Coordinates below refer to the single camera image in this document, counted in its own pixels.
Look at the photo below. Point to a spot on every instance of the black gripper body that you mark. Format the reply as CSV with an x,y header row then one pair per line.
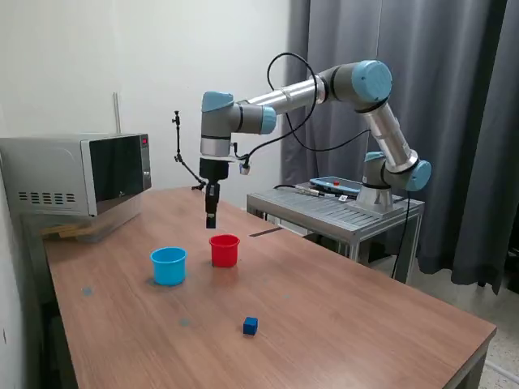
x,y
214,170

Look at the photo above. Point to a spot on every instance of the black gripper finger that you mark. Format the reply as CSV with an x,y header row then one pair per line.
x,y
215,198
208,198

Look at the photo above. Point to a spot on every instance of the blue cube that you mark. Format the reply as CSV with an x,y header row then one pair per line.
x,y
250,326

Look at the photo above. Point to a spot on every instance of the silver blue UR5e robot arm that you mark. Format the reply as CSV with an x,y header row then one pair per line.
x,y
385,129

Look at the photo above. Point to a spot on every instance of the blue lit wrist module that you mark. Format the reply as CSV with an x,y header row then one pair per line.
x,y
244,168

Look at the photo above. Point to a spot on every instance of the red plastic cup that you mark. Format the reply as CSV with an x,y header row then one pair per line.
x,y
224,255

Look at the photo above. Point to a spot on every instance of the dark strip on table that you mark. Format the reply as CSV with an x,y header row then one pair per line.
x,y
265,232

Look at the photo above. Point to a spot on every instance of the blue plastic cup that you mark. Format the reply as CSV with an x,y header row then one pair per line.
x,y
168,269

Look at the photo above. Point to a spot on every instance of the aluminium profile robot stand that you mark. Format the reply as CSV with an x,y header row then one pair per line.
x,y
324,210

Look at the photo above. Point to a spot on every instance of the white pole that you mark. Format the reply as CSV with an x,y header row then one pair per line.
x,y
117,113

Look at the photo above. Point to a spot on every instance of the blue teach pendant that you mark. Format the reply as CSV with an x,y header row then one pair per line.
x,y
336,184

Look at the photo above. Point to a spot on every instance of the wooden block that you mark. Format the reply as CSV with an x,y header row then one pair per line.
x,y
65,232

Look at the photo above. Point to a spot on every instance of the silver microwave oven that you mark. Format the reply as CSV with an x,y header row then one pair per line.
x,y
52,174

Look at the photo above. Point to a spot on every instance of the grey curtain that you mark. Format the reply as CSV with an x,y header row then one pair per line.
x,y
458,121

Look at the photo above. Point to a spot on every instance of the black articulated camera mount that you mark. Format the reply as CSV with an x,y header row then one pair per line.
x,y
178,142

